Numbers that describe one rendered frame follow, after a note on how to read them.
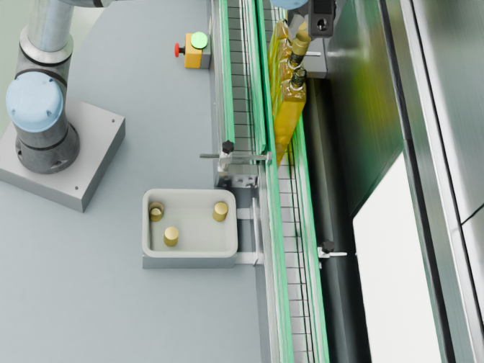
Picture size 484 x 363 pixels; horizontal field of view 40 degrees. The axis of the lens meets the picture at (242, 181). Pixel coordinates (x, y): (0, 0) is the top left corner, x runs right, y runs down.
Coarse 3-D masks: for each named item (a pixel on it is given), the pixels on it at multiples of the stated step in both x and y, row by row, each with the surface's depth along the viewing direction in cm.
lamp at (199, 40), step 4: (196, 32) 184; (200, 32) 184; (192, 36) 183; (196, 36) 183; (200, 36) 183; (204, 36) 183; (192, 40) 183; (196, 40) 182; (200, 40) 182; (204, 40) 183; (192, 44) 184; (196, 44) 183; (200, 44) 183; (204, 44) 183; (196, 48) 184; (200, 48) 184
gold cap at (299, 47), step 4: (300, 32) 145; (304, 32) 145; (296, 36) 144; (300, 36) 144; (304, 36) 144; (308, 36) 144; (296, 40) 144; (300, 40) 144; (304, 40) 144; (308, 40) 144; (292, 44) 148; (296, 44) 145; (300, 44) 144; (304, 44) 144; (308, 44) 145; (292, 48) 147; (296, 48) 146; (300, 48) 145; (304, 48) 145; (296, 52) 147; (300, 52) 146; (304, 52) 147
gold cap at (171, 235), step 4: (168, 228) 160; (172, 228) 160; (168, 232) 160; (172, 232) 160; (176, 232) 160; (164, 236) 160; (168, 236) 159; (172, 236) 159; (176, 236) 160; (164, 240) 162; (168, 240) 160; (172, 240) 159; (176, 240) 161; (168, 244) 162; (172, 244) 162
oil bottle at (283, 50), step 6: (282, 42) 156; (282, 48) 156; (288, 48) 155; (276, 54) 161; (282, 54) 156; (288, 54) 155; (276, 60) 161; (276, 66) 161; (270, 72) 167; (270, 78) 167; (270, 84) 167
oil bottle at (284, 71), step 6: (282, 60) 154; (282, 66) 153; (288, 66) 153; (300, 66) 153; (276, 72) 159; (282, 72) 153; (288, 72) 152; (276, 78) 159; (282, 78) 153; (288, 78) 153; (276, 84) 159; (270, 90) 165; (276, 90) 159; (276, 96) 160
